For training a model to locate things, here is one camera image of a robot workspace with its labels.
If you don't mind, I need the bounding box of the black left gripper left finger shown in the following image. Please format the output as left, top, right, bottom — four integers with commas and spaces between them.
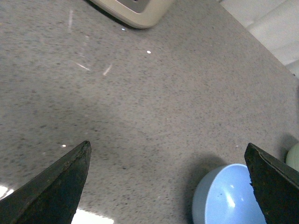
0, 141, 92, 224

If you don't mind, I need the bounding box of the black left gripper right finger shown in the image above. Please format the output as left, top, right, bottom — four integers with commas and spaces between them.
244, 143, 299, 224

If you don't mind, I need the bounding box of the green bowl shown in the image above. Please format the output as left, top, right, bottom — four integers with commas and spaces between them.
285, 143, 299, 171

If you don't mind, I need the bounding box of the blue bowl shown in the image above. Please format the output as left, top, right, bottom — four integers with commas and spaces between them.
192, 163, 266, 224

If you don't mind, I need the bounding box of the white curtain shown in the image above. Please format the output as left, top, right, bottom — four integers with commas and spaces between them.
219, 0, 299, 77

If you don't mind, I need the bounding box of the cream toaster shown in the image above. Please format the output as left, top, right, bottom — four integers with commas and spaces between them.
91, 0, 174, 29

